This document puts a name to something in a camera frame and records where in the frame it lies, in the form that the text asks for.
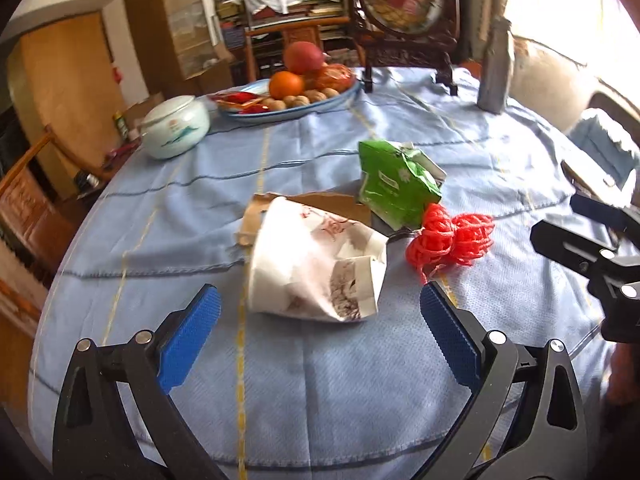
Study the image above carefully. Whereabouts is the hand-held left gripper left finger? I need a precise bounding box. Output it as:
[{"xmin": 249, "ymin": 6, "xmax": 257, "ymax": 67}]
[{"xmin": 52, "ymin": 284, "xmax": 228, "ymax": 480}]

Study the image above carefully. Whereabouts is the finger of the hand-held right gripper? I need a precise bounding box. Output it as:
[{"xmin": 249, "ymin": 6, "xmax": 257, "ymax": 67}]
[
  {"xmin": 570, "ymin": 193, "xmax": 640, "ymax": 235},
  {"xmin": 530, "ymin": 220, "xmax": 640, "ymax": 306}
]

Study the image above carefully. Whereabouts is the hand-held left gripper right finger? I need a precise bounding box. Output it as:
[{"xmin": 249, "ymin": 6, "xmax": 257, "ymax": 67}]
[{"xmin": 419, "ymin": 281, "xmax": 588, "ymax": 480}]

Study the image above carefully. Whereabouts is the crushed white paper cup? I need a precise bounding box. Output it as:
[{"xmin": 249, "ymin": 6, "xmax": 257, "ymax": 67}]
[{"xmin": 247, "ymin": 196, "xmax": 390, "ymax": 323}]

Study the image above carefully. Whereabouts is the person's right forearm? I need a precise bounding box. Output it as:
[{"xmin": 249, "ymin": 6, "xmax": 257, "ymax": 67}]
[{"xmin": 604, "ymin": 342, "xmax": 640, "ymax": 407}]

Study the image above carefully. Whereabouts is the pale blue cloth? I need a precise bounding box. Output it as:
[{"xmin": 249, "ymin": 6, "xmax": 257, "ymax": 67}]
[{"xmin": 567, "ymin": 109, "xmax": 640, "ymax": 188}]

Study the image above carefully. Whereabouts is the red mesh net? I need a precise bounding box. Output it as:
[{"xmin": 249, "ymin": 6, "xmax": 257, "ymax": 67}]
[{"xmin": 405, "ymin": 202, "xmax": 496, "ymax": 286}]

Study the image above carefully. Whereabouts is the round table with blue cloth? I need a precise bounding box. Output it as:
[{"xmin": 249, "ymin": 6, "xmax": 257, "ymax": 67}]
[{"xmin": 27, "ymin": 65, "xmax": 618, "ymax": 480}]

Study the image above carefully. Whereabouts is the cream armchair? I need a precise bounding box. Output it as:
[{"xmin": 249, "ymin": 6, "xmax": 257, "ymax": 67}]
[{"xmin": 511, "ymin": 35, "xmax": 640, "ymax": 133}]

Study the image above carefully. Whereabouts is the green snack packet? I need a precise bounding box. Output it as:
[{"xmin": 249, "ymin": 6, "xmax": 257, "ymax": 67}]
[{"xmin": 357, "ymin": 140, "xmax": 448, "ymax": 228}]

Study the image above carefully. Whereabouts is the silver bottle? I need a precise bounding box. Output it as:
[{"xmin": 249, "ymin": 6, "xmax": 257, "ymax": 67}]
[{"xmin": 476, "ymin": 16, "xmax": 516, "ymax": 113}]

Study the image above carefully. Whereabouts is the torn cardboard piece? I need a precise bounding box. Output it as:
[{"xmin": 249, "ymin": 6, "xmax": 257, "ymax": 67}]
[{"xmin": 236, "ymin": 191, "xmax": 373, "ymax": 248}]

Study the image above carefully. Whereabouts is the wooden armchair with curved armrest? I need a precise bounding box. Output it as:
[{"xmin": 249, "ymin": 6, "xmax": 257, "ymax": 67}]
[{"xmin": 0, "ymin": 127, "xmax": 118, "ymax": 281}]

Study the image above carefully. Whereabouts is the white ceramic lidded jar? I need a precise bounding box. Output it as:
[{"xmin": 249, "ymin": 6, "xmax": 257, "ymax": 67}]
[{"xmin": 140, "ymin": 95, "xmax": 212, "ymax": 161}]

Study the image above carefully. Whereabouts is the small cardboard box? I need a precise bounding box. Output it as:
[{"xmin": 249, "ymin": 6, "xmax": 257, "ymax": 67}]
[{"xmin": 124, "ymin": 92, "xmax": 166, "ymax": 131}]

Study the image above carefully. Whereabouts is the red snack packet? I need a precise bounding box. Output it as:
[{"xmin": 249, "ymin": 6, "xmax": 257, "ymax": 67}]
[{"xmin": 212, "ymin": 91, "xmax": 268, "ymax": 112}]

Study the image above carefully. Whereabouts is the blue fruit plate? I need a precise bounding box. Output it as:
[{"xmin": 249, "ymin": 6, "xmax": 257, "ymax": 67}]
[{"xmin": 209, "ymin": 77, "xmax": 363, "ymax": 122}]

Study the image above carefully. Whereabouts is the orange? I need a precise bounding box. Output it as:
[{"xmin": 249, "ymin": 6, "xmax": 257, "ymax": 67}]
[{"xmin": 269, "ymin": 71, "xmax": 306, "ymax": 101}]

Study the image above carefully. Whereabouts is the wooden door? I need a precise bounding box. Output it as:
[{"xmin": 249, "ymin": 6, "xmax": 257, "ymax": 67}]
[{"xmin": 7, "ymin": 10, "xmax": 126, "ymax": 201}]

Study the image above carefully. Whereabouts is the orange wrapped pastry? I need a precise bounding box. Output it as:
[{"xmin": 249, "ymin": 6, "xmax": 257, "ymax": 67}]
[{"xmin": 312, "ymin": 63, "xmax": 357, "ymax": 93}]

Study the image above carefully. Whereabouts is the round embroidered table screen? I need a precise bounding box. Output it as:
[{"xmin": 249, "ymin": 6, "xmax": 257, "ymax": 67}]
[{"xmin": 350, "ymin": 0, "xmax": 460, "ymax": 96}]

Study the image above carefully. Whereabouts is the red apple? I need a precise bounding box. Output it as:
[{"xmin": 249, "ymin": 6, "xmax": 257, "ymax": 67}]
[{"xmin": 284, "ymin": 41, "xmax": 326, "ymax": 75}]

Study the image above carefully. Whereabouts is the tall brown storage cabinet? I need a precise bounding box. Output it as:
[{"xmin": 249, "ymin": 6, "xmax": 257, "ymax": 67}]
[{"xmin": 135, "ymin": 0, "xmax": 236, "ymax": 96}]

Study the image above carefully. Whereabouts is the wooden chair with carved back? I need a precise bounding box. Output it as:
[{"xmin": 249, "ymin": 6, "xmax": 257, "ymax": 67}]
[{"xmin": 244, "ymin": 16, "xmax": 368, "ymax": 83}]

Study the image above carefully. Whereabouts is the bookshelf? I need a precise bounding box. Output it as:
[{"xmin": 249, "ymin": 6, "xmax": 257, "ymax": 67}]
[{"xmin": 212, "ymin": 0, "xmax": 353, "ymax": 71}]

